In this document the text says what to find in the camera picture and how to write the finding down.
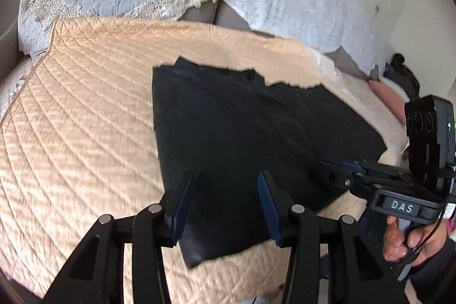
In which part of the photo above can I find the pink cushion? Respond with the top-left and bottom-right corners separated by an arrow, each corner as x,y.
367,77 -> 410,125

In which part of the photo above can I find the person's right hand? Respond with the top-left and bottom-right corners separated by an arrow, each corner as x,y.
382,216 -> 447,266

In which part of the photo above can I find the beige quilted bedspread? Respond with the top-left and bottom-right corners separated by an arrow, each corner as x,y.
1,18 -> 406,296

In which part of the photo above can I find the black cable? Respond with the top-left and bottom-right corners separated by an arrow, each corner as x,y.
388,196 -> 454,267

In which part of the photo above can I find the grey upholstered headboard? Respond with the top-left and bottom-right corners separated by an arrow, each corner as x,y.
180,0 -> 367,80

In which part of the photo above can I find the black leather jacket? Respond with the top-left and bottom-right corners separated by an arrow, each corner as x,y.
152,59 -> 386,268

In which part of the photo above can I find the black camera box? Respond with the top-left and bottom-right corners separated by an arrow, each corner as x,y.
405,95 -> 455,189

